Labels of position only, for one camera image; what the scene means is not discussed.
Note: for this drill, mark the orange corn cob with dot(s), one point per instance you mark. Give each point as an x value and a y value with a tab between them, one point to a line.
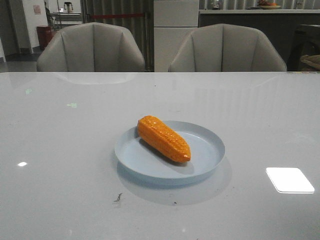
164	139

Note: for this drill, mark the light blue round plate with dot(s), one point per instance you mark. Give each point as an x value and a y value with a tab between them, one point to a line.
149	165

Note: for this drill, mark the right grey upholstered chair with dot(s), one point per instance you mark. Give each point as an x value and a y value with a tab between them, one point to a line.
227	48

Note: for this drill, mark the grey upholstered chair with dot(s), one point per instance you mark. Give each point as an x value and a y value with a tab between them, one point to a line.
92	47
227	48

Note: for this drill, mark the left grey upholstered chair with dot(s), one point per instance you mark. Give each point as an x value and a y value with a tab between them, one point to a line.
92	47

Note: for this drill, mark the white cabinet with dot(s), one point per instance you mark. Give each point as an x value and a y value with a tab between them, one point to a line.
172	20

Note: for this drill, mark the red barrier belt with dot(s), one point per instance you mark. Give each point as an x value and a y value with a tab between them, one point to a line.
118	16

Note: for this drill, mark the background white table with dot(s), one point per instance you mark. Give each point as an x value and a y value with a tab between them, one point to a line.
65	18

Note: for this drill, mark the red bin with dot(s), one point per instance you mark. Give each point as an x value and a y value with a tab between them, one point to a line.
45	34

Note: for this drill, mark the grey counter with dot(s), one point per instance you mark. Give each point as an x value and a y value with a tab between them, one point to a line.
289	30

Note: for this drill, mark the fruit bowl on counter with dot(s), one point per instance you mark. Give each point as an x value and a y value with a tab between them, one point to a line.
267	5

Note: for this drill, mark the beige cushion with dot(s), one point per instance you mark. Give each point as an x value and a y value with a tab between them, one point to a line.
310	63

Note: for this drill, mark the pink wall notice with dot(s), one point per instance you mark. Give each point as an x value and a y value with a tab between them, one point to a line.
37	9

